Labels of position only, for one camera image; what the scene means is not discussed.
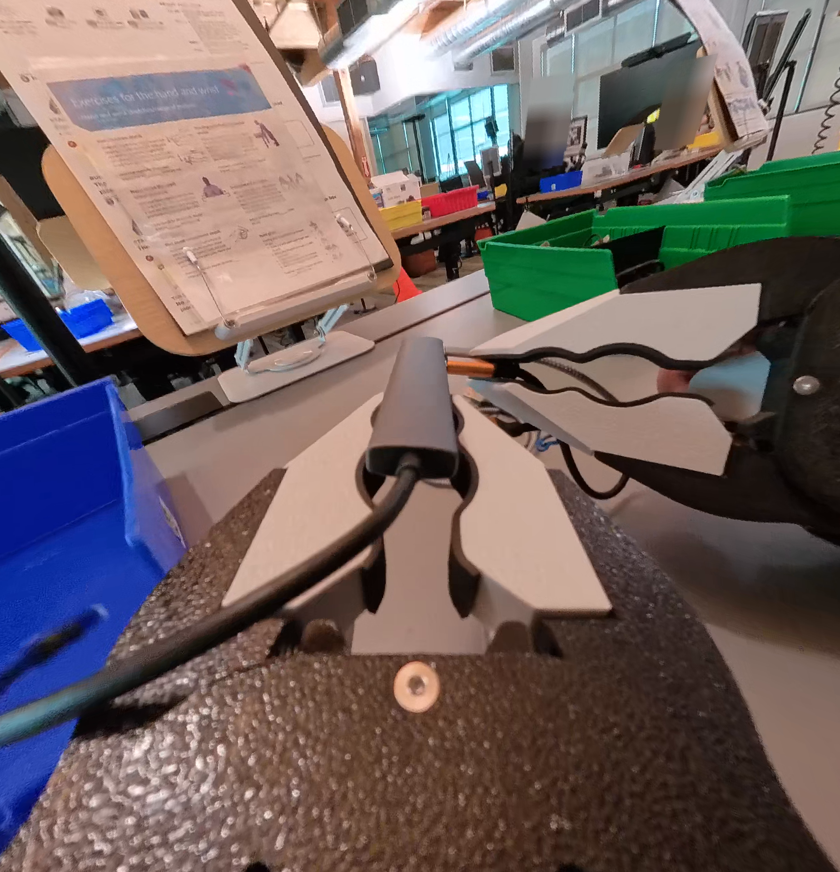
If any instruction sheet on stand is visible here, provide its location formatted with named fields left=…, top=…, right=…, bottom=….
left=41, top=0, right=402, bottom=404

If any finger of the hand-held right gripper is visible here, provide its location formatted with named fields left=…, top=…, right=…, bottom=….
left=467, top=378, right=736, bottom=478
left=469, top=281, right=763, bottom=373

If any blue plastic bin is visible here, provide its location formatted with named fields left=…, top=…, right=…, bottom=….
left=0, top=378, right=189, bottom=849

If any white instruction sheet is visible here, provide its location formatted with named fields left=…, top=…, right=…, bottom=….
left=0, top=0, right=393, bottom=335

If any red plastic bin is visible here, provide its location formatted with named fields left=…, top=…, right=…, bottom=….
left=420, top=185, right=478, bottom=219

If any green divided plastic bin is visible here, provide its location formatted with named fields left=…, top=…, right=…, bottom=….
left=480, top=196, right=793, bottom=322

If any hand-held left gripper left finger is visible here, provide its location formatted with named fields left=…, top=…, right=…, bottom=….
left=221, top=394, right=393, bottom=621

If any black desk slot cover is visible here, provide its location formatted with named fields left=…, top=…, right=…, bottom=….
left=130, top=391, right=224, bottom=440

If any grey desk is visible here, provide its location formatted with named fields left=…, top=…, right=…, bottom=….
left=130, top=269, right=840, bottom=872

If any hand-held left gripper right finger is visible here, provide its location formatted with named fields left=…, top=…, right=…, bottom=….
left=450, top=396, right=613, bottom=624

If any dark grey hub with cable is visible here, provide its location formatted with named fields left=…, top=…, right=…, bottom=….
left=0, top=336, right=463, bottom=750

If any black metal pole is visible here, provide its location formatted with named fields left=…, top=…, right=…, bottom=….
left=0, top=211, right=94, bottom=391

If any thick black cable orange plug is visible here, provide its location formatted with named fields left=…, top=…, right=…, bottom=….
left=481, top=402, right=632, bottom=501

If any black computer monitor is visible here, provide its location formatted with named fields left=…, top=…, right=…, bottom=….
left=597, top=34, right=717, bottom=152

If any silver air duct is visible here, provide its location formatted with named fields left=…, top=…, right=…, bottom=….
left=427, top=0, right=577, bottom=62

